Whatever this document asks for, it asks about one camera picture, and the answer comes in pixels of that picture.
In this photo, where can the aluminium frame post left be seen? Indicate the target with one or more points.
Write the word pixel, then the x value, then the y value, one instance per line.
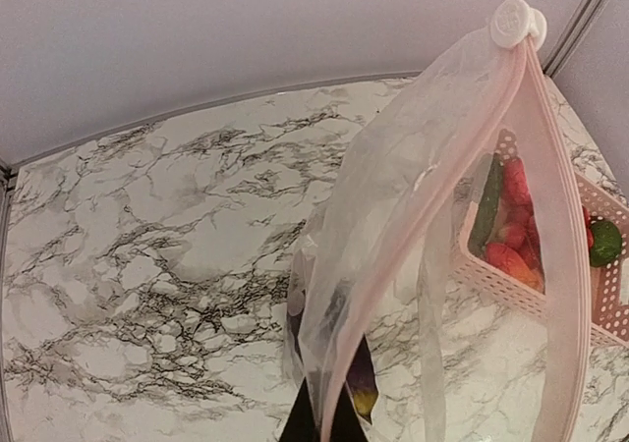
pixel 9 177

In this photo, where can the white round zipper slider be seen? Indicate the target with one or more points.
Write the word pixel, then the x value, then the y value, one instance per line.
pixel 515 20

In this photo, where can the pink perforated plastic basket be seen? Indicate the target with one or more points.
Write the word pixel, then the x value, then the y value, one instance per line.
pixel 580 304

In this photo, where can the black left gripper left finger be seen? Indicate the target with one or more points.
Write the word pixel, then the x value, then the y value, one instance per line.
pixel 300 425

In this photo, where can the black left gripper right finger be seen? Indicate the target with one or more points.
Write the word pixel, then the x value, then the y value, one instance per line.
pixel 346 426

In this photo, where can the aluminium frame post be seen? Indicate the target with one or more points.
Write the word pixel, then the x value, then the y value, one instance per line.
pixel 581 21
pixel 9 177

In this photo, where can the dark purple eggplant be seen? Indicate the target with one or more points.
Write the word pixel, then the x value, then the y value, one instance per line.
pixel 360 377

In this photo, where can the orange red mango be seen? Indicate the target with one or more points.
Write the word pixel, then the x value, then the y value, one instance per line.
pixel 521 272

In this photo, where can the green cucumber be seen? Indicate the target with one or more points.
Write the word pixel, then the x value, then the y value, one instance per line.
pixel 488 207

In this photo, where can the green avocado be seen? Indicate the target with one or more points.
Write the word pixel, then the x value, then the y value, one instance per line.
pixel 607 243

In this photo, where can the clear pink zip top bag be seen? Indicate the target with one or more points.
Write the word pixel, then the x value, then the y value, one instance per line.
pixel 451 363

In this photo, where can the aluminium frame post right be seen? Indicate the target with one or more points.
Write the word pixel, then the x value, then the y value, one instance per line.
pixel 581 21

